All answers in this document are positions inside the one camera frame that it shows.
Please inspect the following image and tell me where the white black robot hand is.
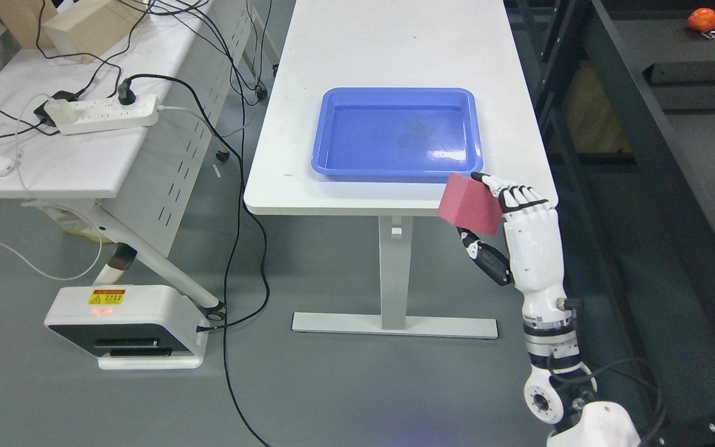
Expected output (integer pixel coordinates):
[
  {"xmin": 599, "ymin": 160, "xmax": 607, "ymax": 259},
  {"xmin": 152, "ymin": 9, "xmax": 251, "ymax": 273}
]
[{"xmin": 457, "ymin": 172, "xmax": 572, "ymax": 329}]

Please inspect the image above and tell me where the pink foam block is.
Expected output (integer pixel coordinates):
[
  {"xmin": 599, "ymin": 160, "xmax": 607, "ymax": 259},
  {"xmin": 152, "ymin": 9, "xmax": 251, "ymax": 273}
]
[{"xmin": 437, "ymin": 173, "xmax": 503, "ymax": 235}]

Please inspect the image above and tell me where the black metal shelf right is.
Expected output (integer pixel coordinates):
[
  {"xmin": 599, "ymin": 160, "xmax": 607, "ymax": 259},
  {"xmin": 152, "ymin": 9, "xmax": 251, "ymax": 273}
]
[{"xmin": 505, "ymin": 1, "xmax": 715, "ymax": 446}]

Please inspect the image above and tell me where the blue plastic tray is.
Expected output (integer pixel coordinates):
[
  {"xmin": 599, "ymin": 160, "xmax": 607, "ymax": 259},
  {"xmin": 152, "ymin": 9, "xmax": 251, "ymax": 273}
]
[{"xmin": 310, "ymin": 87, "xmax": 484, "ymax": 183}]

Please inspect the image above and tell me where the green plastic tray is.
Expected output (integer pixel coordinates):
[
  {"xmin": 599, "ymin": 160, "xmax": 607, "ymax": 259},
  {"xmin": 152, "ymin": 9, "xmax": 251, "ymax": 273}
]
[{"xmin": 686, "ymin": 7, "xmax": 715, "ymax": 33}]

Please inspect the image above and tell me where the white desk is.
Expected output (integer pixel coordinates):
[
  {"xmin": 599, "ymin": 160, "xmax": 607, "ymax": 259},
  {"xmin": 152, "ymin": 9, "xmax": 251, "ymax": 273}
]
[{"xmin": 244, "ymin": 1, "xmax": 558, "ymax": 340}]

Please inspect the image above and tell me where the white floor device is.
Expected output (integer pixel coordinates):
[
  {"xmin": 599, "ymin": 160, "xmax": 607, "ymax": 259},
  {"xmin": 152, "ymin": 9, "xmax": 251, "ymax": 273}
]
[{"xmin": 43, "ymin": 285, "xmax": 208, "ymax": 370}]

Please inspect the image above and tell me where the white folding table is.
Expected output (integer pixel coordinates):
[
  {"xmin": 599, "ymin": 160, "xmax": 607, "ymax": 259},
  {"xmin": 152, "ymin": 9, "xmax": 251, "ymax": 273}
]
[{"xmin": 0, "ymin": 1, "xmax": 280, "ymax": 309}]

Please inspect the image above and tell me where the white power strip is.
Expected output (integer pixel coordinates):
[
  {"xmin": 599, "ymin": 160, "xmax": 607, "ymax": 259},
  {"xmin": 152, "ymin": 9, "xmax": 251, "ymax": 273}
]
[{"xmin": 43, "ymin": 94, "xmax": 158, "ymax": 135}]

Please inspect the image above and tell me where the wooden box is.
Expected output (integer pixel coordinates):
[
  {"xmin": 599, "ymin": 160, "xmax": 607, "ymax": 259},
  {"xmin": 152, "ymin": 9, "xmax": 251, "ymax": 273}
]
[{"xmin": 42, "ymin": 1, "xmax": 147, "ymax": 63}]

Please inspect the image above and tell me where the black power cable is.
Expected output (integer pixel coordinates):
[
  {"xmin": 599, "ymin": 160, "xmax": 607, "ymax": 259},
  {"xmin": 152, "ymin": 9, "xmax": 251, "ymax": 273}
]
[{"xmin": 119, "ymin": 73, "xmax": 271, "ymax": 447}]

